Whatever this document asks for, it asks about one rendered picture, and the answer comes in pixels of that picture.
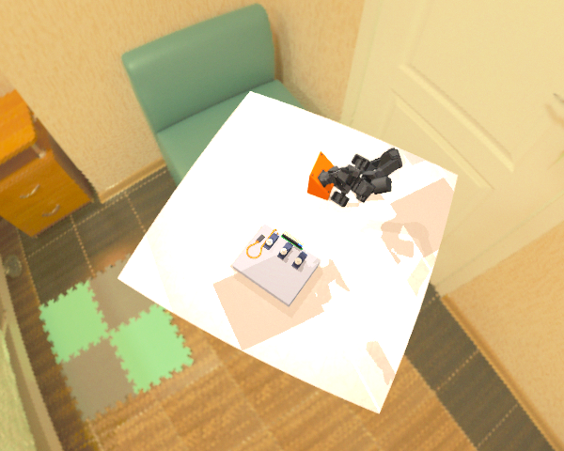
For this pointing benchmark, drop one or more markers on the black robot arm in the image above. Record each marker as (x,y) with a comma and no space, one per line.
(373,182)

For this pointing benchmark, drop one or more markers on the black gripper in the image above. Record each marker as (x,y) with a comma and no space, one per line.
(351,182)

